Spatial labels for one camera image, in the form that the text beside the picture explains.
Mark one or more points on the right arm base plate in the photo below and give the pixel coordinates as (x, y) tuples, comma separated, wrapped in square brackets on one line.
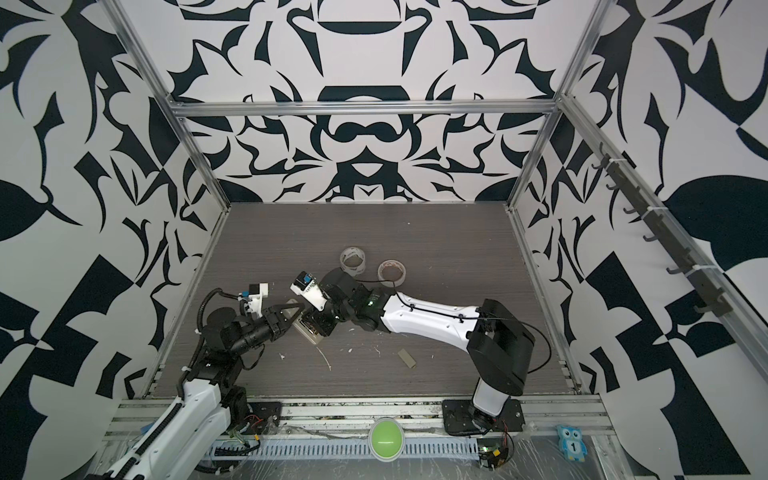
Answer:
[(462, 418)]

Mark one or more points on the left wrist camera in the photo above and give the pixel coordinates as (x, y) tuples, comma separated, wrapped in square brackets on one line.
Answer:
[(251, 300)]

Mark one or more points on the clear tape roll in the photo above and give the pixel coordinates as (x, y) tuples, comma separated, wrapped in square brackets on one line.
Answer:
[(353, 261)]

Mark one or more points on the blue owl number tag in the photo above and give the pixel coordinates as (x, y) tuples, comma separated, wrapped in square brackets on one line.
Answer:
[(571, 443)]

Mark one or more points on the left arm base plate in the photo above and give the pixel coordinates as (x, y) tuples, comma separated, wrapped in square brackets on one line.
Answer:
[(260, 417)]

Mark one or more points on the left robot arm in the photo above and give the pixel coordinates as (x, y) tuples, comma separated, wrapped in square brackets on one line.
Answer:
[(208, 402)]

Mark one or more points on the green push button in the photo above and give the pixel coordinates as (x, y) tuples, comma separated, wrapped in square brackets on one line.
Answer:
[(386, 440)]

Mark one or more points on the beige masking tape roll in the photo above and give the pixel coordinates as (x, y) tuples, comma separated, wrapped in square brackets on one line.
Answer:
[(391, 273)]

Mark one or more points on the white slotted cable duct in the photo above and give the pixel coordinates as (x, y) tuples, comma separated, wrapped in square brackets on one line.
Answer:
[(350, 449)]

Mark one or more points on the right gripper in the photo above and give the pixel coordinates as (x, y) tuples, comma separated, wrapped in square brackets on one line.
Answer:
[(318, 319)]

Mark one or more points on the small electronics board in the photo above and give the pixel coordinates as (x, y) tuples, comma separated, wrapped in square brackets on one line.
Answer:
[(494, 456)]

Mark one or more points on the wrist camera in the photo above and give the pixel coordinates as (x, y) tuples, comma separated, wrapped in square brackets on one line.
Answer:
[(251, 300), (306, 286)]

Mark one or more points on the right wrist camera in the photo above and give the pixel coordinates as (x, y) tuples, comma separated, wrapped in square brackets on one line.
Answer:
[(306, 286)]

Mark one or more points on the remote battery cover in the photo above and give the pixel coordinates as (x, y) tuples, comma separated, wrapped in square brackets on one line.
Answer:
[(407, 359)]

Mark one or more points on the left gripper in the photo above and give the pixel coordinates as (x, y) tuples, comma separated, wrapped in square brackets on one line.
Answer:
[(273, 321)]

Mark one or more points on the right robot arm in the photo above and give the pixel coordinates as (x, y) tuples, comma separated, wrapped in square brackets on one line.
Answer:
[(499, 345)]

